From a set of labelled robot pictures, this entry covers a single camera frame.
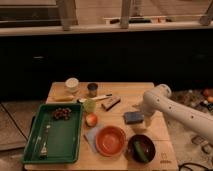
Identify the blue sponge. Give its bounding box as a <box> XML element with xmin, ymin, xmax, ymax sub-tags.
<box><xmin>124</xmin><ymin>111</ymin><xmax>144</xmax><ymax>124</ymax></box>

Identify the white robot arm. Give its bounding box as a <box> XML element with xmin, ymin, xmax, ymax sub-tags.
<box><xmin>140</xmin><ymin>84</ymin><xmax>213</xmax><ymax>144</ymax></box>

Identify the green plastic tray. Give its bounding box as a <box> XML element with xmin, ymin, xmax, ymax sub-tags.
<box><xmin>22</xmin><ymin>103</ymin><xmax>83</xmax><ymax>164</ymax></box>

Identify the green cucumber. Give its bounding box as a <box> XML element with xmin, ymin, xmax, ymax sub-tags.
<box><xmin>133</xmin><ymin>141</ymin><xmax>149</xmax><ymax>163</ymax></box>

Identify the black bowl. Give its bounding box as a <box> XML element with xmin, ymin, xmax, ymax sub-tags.
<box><xmin>127</xmin><ymin>134</ymin><xmax>156</xmax><ymax>164</ymax></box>

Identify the wooden table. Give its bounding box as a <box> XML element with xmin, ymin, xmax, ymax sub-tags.
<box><xmin>24</xmin><ymin>83</ymin><xmax>178</xmax><ymax>171</ymax></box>

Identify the dark rectangular block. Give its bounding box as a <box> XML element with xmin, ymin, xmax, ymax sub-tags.
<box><xmin>101</xmin><ymin>97</ymin><xmax>121</xmax><ymax>111</ymax></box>

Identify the orange bowl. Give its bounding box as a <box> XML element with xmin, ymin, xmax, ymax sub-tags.
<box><xmin>95</xmin><ymin>126</ymin><xmax>126</xmax><ymax>157</ymax></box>

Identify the red yellow apple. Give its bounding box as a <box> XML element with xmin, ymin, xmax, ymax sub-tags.
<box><xmin>86</xmin><ymin>114</ymin><xmax>98</xmax><ymax>127</ymax></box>

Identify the light green cup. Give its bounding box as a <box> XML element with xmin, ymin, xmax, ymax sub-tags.
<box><xmin>83</xmin><ymin>99</ymin><xmax>96</xmax><ymax>113</ymax></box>

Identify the blue grey cloth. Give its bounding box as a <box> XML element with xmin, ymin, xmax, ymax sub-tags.
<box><xmin>84</xmin><ymin>125</ymin><xmax>101</xmax><ymax>153</ymax></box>

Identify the dark grey cup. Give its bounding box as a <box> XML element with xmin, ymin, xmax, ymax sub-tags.
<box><xmin>87</xmin><ymin>83</ymin><xmax>98</xmax><ymax>97</ymax></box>

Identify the white cup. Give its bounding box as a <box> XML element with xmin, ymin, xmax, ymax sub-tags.
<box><xmin>65</xmin><ymin>78</ymin><xmax>79</xmax><ymax>93</ymax></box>

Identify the bunch of dark grapes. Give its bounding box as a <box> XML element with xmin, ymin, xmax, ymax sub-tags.
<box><xmin>52</xmin><ymin>108</ymin><xmax>71</xmax><ymax>120</ymax></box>

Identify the yellow banana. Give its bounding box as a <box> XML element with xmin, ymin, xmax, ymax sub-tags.
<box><xmin>53</xmin><ymin>96</ymin><xmax>74</xmax><ymax>102</ymax></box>

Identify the metal fork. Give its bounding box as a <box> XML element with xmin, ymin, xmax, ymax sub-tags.
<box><xmin>40</xmin><ymin>124</ymin><xmax>51</xmax><ymax>158</ymax></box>

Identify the black cable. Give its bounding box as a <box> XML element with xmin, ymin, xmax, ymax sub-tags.
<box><xmin>178</xmin><ymin>162</ymin><xmax>211</xmax><ymax>171</ymax></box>

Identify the white handled knife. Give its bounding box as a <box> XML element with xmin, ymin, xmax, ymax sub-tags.
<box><xmin>77</xmin><ymin>94</ymin><xmax>112</xmax><ymax>103</ymax></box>

